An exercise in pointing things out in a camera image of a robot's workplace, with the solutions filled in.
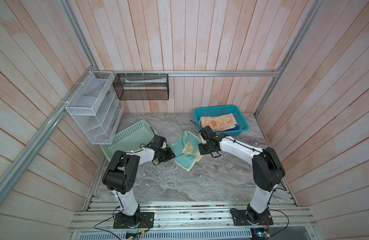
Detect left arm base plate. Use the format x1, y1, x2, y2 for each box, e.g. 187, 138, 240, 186
113, 212, 154, 229

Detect teal yellow-trimmed towel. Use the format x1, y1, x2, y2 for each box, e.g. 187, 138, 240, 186
169, 131, 203, 172

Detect mint green perforated basket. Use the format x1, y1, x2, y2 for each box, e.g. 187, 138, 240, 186
100, 120, 156, 162

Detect black wire mesh basket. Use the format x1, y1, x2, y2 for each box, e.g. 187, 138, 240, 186
112, 73, 169, 101

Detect white wire mesh shelf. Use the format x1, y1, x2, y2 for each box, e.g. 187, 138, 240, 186
65, 71, 124, 145

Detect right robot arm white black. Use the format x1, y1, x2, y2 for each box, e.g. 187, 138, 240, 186
199, 126, 286, 226

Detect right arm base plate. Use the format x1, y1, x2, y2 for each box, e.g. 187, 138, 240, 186
230, 209, 274, 226

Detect orange patterned towel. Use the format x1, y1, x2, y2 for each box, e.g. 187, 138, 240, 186
199, 114, 238, 128

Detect green circuit board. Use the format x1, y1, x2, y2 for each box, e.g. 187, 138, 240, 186
251, 228, 270, 240

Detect blue towel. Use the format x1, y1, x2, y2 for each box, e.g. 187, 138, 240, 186
209, 124, 241, 133

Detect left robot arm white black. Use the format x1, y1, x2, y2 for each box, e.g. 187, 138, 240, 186
102, 136, 175, 226

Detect teal plastic basket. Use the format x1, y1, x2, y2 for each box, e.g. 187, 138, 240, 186
194, 105, 249, 136

